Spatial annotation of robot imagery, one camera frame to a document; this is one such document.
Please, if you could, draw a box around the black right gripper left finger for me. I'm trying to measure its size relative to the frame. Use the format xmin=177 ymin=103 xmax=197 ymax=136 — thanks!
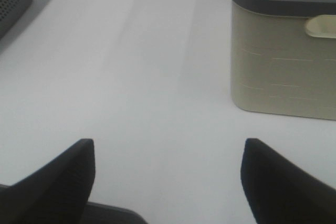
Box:
xmin=1 ymin=139 xmax=95 ymax=223

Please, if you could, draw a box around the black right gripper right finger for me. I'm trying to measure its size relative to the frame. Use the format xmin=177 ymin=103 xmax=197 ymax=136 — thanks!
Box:
xmin=240 ymin=138 xmax=335 ymax=223

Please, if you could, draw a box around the beige basket grey rim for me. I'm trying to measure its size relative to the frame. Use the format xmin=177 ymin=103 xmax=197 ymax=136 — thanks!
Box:
xmin=230 ymin=0 xmax=335 ymax=120

